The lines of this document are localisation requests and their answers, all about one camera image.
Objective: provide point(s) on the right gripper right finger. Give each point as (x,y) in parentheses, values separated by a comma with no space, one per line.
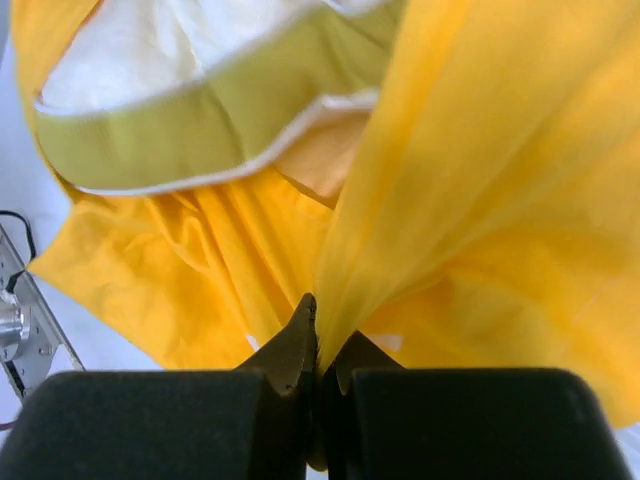
(384,421)

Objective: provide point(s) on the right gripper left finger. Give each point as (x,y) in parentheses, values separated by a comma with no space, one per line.
(251,422)

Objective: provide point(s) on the cream white pillow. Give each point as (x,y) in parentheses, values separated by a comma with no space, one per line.
(157,96)

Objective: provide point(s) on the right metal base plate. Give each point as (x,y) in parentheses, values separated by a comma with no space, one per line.
(33,346)

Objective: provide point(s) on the yellow pillowcase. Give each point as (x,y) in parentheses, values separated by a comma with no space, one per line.
(485,213)

